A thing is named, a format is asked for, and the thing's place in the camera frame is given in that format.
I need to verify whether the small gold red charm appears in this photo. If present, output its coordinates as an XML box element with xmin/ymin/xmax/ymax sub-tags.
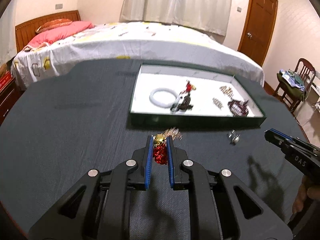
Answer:
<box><xmin>153</xmin><ymin>134</ymin><xmax>168</xmax><ymax>165</ymax></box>

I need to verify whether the pink shell bracelet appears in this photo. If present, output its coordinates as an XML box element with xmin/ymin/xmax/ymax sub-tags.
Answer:
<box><xmin>162</xmin><ymin>126</ymin><xmax>183</xmax><ymax>140</ymax></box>

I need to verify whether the dark red bead mala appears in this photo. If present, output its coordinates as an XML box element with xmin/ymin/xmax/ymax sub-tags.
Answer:
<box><xmin>228</xmin><ymin>99</ymin><xmax>249</xmax><ymax>117</ymax></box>

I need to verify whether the pink bead bracelet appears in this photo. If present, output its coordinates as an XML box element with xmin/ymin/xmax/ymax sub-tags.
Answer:
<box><xmin>219</xmin><ymin>85</ymin><xmax>234</xmax><ymax>99</ymax></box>

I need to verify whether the white jade bangle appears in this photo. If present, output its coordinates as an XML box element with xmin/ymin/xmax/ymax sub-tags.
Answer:
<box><xmin>149</xmin><ymin>88</ymin><xmax>179</xmax><ymax>108</ymax></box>

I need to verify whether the silver bead earring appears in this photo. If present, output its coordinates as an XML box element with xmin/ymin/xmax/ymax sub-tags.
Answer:
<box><xmin>213</xmin><ymin>98</ymin><xmax>223</xmax><ymax>109</ymax></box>

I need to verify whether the black gourd pendant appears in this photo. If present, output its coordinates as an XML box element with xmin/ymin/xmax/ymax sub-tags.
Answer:
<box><xmin>170</xmin><ymin>95</ymin><xmax>193</xmax><ymax>112</ymax></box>

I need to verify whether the red knot gold charm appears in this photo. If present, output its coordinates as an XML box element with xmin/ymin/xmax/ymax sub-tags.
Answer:
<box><xmin>178</xmin><ymin>80</ymin><xmax>196</xmax><ymax>99</ymax></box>

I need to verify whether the green jewelry tray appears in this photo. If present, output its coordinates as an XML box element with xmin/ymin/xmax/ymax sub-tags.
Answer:
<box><xmin>129</xmin><ymin>61</ymin><xmax>266</xmax><ymax>129</ymax></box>

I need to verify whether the right hand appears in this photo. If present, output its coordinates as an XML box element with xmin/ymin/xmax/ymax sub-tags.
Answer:
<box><xmin>292</xmin><ymin>176</ymin><xmax>320</xmax><ymax>215</ymax></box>

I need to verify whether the clothes pile on chair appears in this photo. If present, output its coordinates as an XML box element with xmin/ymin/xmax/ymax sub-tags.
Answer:
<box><xmin>277</xmin><ymin>69</ymin><xmax>307</xmax><ymax>101</ymax></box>

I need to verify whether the wooden chair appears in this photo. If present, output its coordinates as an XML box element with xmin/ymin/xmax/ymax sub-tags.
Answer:
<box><xmin>273</xmin><ymin>58</ymin><xmax>316</xmax><ymax>113</ymax></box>

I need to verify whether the dark grey table cloth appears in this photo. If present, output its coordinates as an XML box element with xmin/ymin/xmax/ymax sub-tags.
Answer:
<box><xmin>1</xmin><ymin>59</ymin><xmax>303</xmax><ymax>232</ymax></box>

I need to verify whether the brown wooden door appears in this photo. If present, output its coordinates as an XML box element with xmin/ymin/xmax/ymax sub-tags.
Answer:
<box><xmin>238</xmin><ymin>0</ymin><xmax>278</xmax><ymax>66</ymax></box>

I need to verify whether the bed with patterned sheet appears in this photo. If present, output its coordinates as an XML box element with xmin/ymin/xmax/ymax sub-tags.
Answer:
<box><xmin>11</xmin><ymin>22</ymin><xmax>265</xmax><ymax>89</ymax></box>

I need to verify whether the dark wooden nightstand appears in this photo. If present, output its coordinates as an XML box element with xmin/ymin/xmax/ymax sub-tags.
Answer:
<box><xmin>0</xmin><ymin>77</ymin><xmax>23</xmax><ymax>124</ymax></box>

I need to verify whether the white curtain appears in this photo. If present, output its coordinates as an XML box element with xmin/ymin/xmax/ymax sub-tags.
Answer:
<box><xmin>120</xmin><ymin>0</ymin><xmax>232</xmax><ymax>36</ymax></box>

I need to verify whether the pink pillow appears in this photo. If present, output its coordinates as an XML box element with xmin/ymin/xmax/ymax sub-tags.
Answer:
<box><xmin>23</xmin><ymin>21</ymin><xmax>94</xmax><ymax>51</ymax></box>

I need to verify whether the red box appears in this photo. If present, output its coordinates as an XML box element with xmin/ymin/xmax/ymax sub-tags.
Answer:
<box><xmin>0</xmin><ymin>71</ymin><xmax>12</xmax><ymax>90</ymax></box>

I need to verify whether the orange patterned pillow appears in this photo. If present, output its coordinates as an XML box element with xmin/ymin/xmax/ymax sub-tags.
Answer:
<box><xmin>35</xmin><ymin>18</ymin><xmax>73</xmax><ymax>34</ymax></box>

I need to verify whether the wooden headboard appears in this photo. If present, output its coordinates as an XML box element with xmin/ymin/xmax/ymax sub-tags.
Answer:
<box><xmin>15</xmin><ymin>10</ymin><xmax>81</xmax><ymax>53</ymax></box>

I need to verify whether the wall socket plate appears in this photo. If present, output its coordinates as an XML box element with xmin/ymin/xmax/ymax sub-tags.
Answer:
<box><xmin>55</xmin><ymin>4</ymin><xmax>63</xmax><ymax>10</ymax></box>

